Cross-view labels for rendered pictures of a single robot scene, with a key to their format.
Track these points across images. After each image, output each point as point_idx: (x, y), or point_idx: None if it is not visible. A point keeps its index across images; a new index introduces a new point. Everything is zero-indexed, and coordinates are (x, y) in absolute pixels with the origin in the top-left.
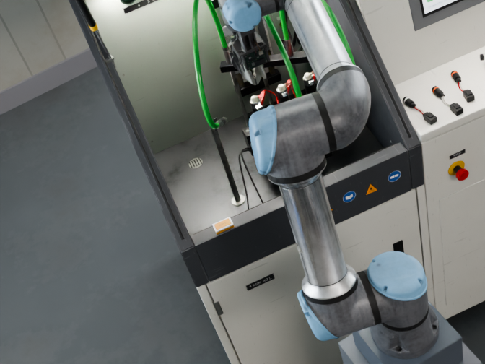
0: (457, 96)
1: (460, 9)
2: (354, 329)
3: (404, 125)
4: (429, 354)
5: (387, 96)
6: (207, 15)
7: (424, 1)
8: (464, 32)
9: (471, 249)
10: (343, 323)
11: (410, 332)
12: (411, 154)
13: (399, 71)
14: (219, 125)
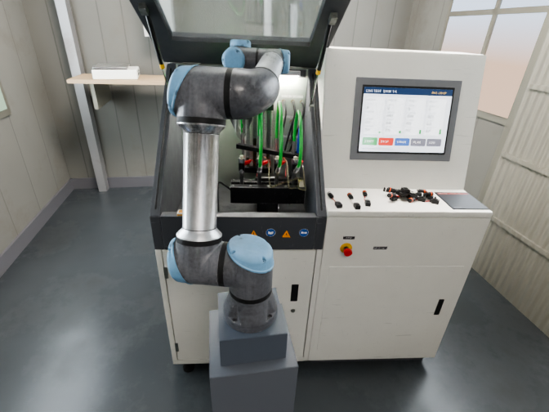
0: (360, 202)
1: (380, 158)
2: (199, 279)
3: (320, 202)
4: (256, 335)
5: (317, 181)
6: None
7: (360, 143)
8: (379, 173)
9: (342, 315)
10: (191, 268)
11: (246, 306)
12: (319, 221)
13: (332, 180)
14: None
